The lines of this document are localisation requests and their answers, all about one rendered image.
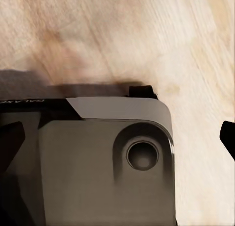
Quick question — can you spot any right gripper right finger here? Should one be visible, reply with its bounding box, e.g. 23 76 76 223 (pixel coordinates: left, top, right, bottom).
219 121 235 161

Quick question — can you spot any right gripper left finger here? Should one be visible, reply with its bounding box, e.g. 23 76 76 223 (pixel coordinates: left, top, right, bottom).
0 121 25 180

